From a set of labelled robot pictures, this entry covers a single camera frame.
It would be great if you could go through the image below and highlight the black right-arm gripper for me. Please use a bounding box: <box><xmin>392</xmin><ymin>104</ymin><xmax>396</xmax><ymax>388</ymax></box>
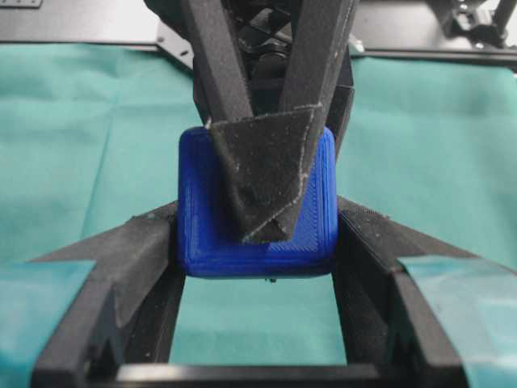
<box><xmin>181</xmin><ymin>1</ymin><xmax>355</xmax><ymax>243</ymax></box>

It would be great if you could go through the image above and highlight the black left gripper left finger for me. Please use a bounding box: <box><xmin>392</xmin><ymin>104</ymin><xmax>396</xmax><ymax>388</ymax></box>
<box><xmin>30</xmin><ymin>202</ymin><xmax>185</xmax><ymax>387</ymax></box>

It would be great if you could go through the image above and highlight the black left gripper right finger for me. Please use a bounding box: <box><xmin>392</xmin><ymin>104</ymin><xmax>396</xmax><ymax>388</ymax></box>
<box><xmin>332</xmin><ymin>197</ymin><xmax>475</xmax><ymax>387</ymax></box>

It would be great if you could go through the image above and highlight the blue block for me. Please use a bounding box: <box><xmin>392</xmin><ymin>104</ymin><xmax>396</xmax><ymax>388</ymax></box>
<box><xmin>176</xmin><ymin>124</ymin><xmax>338</xmax><ymax>278</ymax></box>

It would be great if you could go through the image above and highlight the green table cloth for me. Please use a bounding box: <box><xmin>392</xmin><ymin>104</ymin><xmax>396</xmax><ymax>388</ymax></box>
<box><xmin>1</xmin><ymin>44</ymin><xmax>516</xmax><ymax>365</ymax></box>

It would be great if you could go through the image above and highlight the black aluminium frame rail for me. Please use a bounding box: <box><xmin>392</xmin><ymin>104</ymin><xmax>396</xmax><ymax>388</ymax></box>
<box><xmin>1</xmin><ymin>1</ymin><xmax>516</xmax><ymax>70</ymax></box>

